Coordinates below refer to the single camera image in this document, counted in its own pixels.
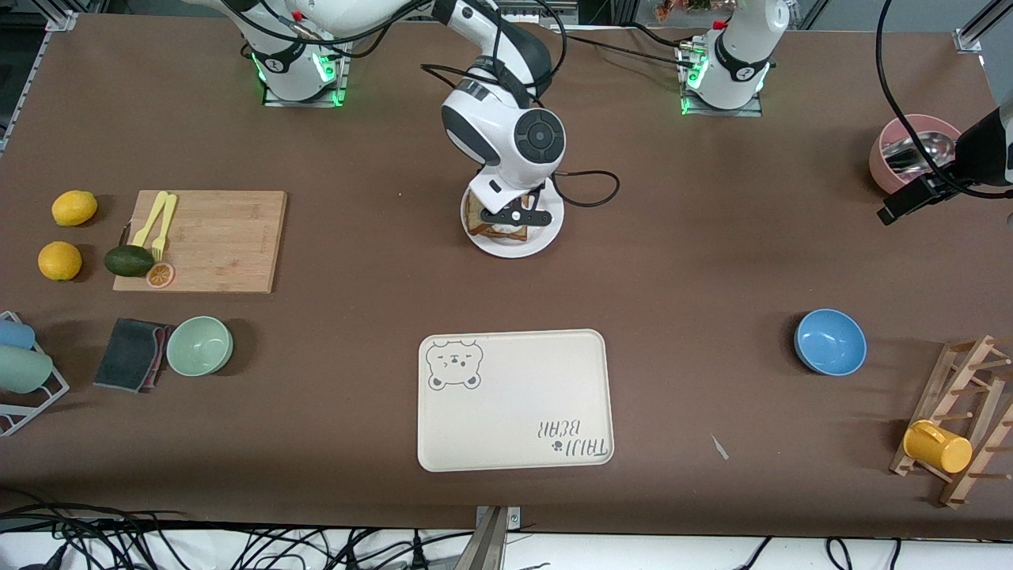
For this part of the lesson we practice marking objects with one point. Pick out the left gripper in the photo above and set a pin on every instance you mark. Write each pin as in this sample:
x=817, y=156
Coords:
x=978, y=154

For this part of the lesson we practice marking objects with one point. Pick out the plain bread slice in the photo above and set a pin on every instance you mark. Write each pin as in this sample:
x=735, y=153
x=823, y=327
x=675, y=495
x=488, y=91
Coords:
x=506, y=231

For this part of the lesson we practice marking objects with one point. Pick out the white round plate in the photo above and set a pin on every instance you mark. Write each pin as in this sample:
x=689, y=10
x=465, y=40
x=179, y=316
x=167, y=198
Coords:
x=514, y=249

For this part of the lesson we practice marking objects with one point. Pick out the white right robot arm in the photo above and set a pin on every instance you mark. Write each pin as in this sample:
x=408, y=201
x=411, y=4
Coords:
x=506, y=162

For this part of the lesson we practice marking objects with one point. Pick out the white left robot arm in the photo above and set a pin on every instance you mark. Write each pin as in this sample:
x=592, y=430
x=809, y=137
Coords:
x=732, y=71

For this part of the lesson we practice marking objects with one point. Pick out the pink bowl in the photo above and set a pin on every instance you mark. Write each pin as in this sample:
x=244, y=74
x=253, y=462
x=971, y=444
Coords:
x=878, y=166

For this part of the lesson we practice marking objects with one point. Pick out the metal ladle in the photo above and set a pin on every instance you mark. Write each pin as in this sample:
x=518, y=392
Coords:
x=918, y=150

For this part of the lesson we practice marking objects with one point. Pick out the blue bowl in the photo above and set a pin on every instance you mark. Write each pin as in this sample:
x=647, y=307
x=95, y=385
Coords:
x=831, y=342

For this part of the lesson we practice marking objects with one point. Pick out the cream bear print tray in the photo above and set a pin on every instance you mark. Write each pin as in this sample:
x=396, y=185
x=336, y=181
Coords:
x=514, y=404

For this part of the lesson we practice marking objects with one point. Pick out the wooden cup rack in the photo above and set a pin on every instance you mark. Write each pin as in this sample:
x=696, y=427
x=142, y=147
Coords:
x=934, y=412

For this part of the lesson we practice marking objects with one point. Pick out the yellow cup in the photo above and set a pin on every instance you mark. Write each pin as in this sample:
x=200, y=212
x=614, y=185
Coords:
x=942, y=451

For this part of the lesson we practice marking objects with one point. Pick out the orange red decoration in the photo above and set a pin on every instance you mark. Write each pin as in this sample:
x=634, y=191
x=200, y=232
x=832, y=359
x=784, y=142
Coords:
x=681, y=8

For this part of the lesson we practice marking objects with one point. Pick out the wooden cutting board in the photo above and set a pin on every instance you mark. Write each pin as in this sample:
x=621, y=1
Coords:
x=221, y=253

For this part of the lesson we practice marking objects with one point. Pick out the small white paper scrap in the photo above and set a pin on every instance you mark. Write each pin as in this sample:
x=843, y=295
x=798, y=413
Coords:
x=719, y=448

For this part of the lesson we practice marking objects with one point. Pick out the pale green bowl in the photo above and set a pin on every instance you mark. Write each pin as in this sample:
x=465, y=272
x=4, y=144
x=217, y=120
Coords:
x=199, y=346

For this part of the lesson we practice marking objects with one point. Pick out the yellow plastic fork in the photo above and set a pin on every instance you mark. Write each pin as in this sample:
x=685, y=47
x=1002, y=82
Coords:
x=158, y=249

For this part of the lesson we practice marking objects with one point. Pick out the orange fruit slice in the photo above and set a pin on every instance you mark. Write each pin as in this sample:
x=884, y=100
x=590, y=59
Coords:
x=161, y=275

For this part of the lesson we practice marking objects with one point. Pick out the yellow plastic knife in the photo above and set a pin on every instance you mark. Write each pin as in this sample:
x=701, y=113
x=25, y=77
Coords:
x=142, y=233

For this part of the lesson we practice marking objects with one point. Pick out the green avocado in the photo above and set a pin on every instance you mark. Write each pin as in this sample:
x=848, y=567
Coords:
x=129, y=261

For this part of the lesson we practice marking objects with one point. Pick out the grey folded cloth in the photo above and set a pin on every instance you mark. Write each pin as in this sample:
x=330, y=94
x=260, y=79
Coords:
x=130, y=356

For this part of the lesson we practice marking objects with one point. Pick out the yellow lemon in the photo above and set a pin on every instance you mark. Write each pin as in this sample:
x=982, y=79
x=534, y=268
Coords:
x=74, y=208

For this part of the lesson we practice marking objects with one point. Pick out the orange citrus fruit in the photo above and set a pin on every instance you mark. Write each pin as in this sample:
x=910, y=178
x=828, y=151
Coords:
x=60, y=261

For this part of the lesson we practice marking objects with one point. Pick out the light blue cup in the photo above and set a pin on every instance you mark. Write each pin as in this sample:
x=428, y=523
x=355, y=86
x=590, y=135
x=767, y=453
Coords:
x=16, y=334

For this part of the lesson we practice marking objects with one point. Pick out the pale green cup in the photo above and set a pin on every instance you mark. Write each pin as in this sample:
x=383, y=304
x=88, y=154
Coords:
x=24, y=370

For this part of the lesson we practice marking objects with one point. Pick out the aluminium frame post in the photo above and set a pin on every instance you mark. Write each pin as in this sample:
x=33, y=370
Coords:
x=967, y=41

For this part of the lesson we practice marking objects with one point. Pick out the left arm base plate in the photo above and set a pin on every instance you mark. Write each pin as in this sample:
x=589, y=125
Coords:
x=724, y=112

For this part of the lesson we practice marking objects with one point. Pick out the grey metal bracket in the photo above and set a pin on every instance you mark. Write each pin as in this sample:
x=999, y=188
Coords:
x=542, y=11

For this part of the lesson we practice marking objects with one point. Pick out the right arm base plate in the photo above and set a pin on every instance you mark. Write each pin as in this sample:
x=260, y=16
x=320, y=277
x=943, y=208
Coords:
x=305, y=103

